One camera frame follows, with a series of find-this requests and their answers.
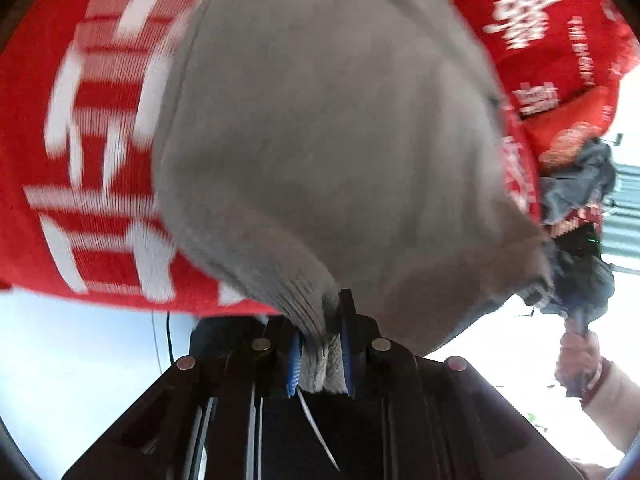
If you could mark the person's right hand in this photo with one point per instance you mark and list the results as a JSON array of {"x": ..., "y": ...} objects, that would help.
[{"x": 579, "y": 361}]

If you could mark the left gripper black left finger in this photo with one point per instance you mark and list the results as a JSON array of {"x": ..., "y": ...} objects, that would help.
[{"x": 202, "y": 419}]

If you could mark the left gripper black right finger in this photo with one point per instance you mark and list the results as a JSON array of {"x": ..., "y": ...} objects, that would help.
[{"x": 439, "y": 420}]

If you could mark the grey fleece small garment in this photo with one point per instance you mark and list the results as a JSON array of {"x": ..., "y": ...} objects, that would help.
[{"x": 307, "y": 146}]

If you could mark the red blanket with white lettering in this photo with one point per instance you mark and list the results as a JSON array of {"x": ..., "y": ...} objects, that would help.
[{"x": 81, "y": 83}]

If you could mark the dark grey crumpled garment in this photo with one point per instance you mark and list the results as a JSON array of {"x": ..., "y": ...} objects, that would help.
[{"x": 590, "y": 176}]

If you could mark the right forearm in white sleeve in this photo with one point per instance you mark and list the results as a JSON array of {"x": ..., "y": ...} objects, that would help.
[{"x": 612, "y": 401}]

